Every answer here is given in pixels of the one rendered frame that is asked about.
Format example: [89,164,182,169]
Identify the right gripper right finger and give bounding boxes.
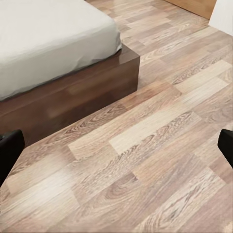
[217,129,233,168]

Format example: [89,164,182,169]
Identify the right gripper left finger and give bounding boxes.
[0,129,25,187]

